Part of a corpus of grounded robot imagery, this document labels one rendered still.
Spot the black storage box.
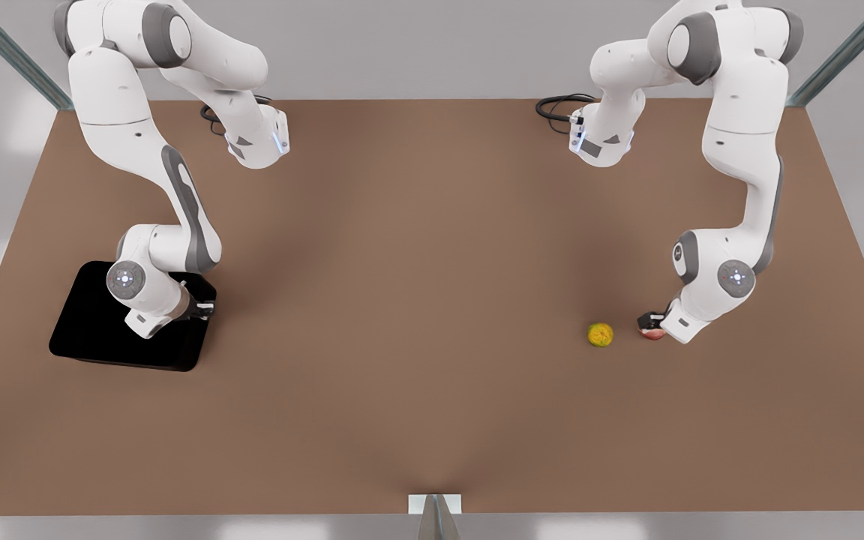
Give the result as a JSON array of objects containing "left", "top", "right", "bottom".
[{"left": 49, "top": 261, "right": 218, "bottom": 373}]

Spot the black cable loop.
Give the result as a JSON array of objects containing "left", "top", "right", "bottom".
[
  {"left": 535, "top": 94, "right": 599, "bottom": 137},
  {"left": 200, "top": 94, "right": 273, "bottom": 137}
]

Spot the silver frame post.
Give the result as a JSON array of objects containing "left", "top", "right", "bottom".
[
  {"left": 788, "top": 0, "right": 864, "bottom": 108},
  {"left": 409, "top": 494, "right": 463, "bottom": 540},
  {"left": 0, "top": 0, "right": 74, "bottom": 112}
]

